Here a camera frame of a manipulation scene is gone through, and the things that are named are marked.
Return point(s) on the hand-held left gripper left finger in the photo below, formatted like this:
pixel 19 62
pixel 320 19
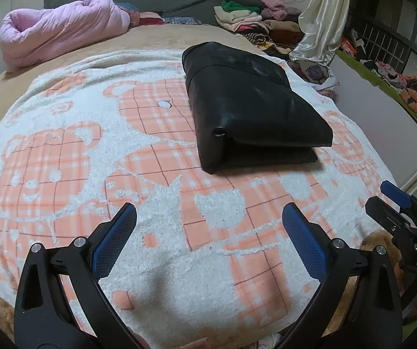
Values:
pixel 115 236

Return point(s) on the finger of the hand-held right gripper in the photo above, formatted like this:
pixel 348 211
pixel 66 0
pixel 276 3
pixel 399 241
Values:
pixel 395 192
pixel 382 212

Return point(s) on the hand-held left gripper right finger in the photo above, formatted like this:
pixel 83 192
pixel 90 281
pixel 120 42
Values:
pixel 304 243

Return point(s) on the black leather jacket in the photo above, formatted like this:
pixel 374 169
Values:
pixel 248 109

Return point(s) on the plastic bag of clothes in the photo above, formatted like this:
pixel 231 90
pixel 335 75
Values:
pixel 313 72

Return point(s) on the pile of folded clothes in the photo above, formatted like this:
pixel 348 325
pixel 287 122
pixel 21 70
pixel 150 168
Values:
pixel 241 16

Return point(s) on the person's left hand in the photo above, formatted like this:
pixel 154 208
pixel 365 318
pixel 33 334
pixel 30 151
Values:
pixel 195 345

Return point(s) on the white orange bear printed blanket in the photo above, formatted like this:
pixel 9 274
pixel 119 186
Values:
pixel 85 174

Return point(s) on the green cloth strip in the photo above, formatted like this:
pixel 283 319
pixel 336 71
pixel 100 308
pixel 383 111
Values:
pixel 353 65

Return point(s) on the cream satin curtain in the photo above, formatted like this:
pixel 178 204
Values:
pixel 324 14

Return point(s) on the bed with beige sheet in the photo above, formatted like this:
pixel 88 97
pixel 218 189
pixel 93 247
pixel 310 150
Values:
pixel 150 38

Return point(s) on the pink quilt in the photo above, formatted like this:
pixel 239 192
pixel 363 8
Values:
pixel 59 29

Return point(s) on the red cloth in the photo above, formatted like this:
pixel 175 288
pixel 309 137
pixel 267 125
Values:
pixel 152 18

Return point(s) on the blue patterned cloth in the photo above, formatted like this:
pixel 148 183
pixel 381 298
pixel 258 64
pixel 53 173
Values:
pixel 177 20

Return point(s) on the teal cloth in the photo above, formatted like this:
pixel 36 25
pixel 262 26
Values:
pixel 126 7

